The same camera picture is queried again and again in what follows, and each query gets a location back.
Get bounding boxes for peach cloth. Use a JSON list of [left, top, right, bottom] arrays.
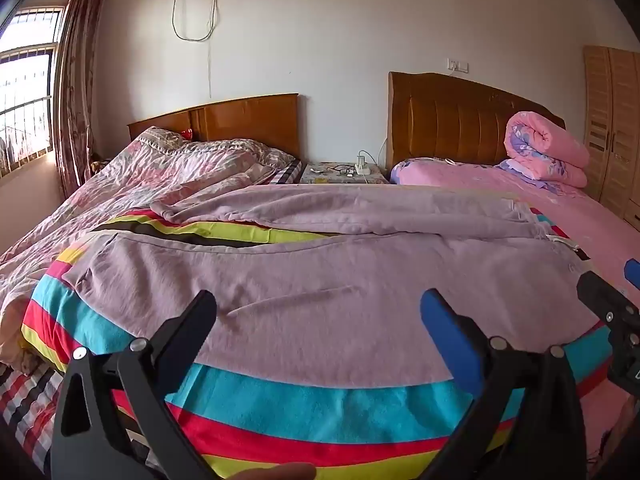
[[0, 300, 41, 376]]

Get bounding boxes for window with metal bars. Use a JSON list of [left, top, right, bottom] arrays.
[[0, 6, 66, 178]]

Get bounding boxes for rainbow striped blanket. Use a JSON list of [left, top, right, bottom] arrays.
[[20, 207, 631, 480]]

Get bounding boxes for plain wooden headboard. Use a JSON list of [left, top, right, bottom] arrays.
[[127, 92, 303, 161]]

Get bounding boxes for pink bedsheet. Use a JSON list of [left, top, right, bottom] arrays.
[[390, 157, 640, 301]]

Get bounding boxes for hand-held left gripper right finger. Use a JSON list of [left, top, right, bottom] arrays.
[[420, 288, 588, 480]]

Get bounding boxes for air conditioner power cord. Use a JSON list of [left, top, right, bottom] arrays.
[[171, 0, 222, 43]]

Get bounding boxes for small nightstand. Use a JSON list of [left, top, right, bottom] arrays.
[[300, 161, 388, 186]]

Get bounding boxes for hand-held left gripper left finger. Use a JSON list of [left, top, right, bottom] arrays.
[[50, 289, 218, 480]]

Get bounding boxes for rolled pink quilt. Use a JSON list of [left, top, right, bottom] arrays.
[[495, 111, 591, 193]]

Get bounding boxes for pink floral pillow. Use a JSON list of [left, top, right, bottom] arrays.
[[389, 157, 506, 186]]

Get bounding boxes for light wooden wardrobe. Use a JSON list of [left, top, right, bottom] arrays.
[[582, 45, 640, 233]]

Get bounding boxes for floral patterned quilt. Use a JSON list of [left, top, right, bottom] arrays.
[[0, 126, 296, 321]]

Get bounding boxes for patterned maroon curtain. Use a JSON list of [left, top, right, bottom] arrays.
[[52, 0, 111, 201]]

